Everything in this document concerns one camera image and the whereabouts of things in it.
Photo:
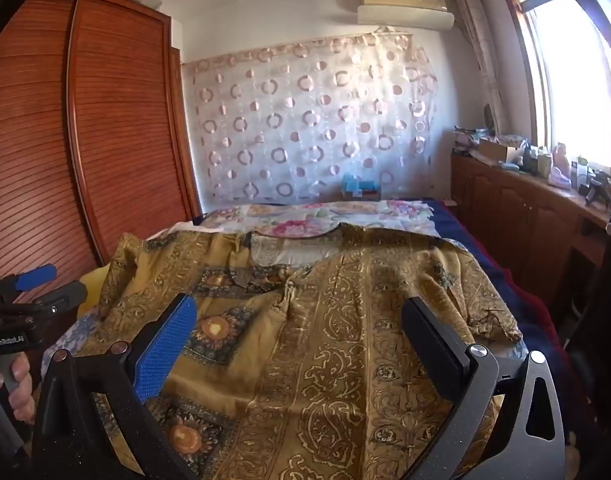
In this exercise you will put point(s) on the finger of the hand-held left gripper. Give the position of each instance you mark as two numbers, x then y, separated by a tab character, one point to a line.
67	296
35	277

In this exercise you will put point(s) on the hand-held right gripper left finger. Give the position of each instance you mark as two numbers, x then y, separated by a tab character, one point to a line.
163	347

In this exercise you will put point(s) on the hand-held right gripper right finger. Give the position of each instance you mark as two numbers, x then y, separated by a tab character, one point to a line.
435	355

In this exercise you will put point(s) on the golden patterned blanket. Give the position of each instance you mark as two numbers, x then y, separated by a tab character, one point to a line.
310	360

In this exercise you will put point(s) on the person's left hand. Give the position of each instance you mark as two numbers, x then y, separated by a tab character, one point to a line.
22	395

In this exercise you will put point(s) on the dark blue blanket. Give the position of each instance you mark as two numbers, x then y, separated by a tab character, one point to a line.
500	280

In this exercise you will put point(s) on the wooden low cabinet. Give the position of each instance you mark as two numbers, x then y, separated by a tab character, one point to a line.
515	210

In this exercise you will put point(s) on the wooden headboard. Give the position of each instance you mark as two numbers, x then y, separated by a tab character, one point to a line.
120	135

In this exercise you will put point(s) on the blue box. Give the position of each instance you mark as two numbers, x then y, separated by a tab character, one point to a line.
360	189

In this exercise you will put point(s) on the floral bed sheet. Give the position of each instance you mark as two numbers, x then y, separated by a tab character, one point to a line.
305	215

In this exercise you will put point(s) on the cardboard box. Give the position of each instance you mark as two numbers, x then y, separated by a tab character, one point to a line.
498	150

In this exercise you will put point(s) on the pink bag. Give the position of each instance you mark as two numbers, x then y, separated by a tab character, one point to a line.
560	170

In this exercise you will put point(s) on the black tripod stand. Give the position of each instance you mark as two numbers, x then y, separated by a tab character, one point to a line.
603	192

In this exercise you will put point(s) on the sheer circle-patterned curtain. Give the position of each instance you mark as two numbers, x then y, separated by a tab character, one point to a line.
310	125

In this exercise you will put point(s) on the window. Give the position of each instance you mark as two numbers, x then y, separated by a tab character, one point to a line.
570	85

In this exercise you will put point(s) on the pale window curtain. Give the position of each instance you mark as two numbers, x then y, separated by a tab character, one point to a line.
478	50

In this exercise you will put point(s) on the white air conditioner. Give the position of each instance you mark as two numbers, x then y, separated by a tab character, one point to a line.
405	5

